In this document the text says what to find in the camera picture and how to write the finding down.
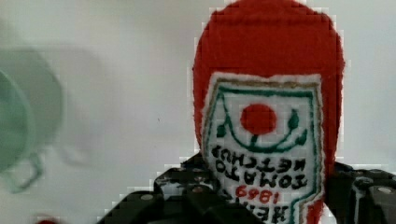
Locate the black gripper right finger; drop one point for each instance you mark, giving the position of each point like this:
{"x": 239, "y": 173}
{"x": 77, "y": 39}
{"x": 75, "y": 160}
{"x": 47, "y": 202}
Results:
{"x": 359, "y": 196}

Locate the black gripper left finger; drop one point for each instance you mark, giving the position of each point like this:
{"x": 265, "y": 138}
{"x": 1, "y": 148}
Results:
{"x": 189, "y": 194}

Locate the red plush ketchup bottle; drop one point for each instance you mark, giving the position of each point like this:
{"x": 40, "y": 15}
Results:
{"x": 267, "y": 88}

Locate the small dark red berry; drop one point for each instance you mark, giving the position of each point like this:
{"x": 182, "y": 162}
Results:
{"x": 41, "y": 219}

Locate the green plastic mug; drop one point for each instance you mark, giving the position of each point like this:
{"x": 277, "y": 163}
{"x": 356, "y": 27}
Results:
{"x": 31, "y": 113}

